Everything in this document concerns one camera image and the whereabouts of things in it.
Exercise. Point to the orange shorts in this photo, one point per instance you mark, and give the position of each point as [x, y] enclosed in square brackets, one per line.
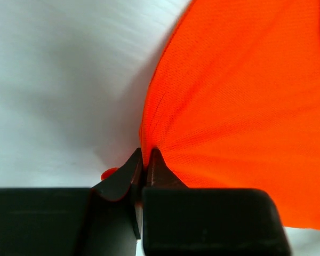
[235, 102]

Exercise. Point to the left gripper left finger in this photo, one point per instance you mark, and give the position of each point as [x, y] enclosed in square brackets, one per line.
[101, 220]

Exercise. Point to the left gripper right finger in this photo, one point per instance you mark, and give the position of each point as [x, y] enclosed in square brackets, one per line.
[178, 220]

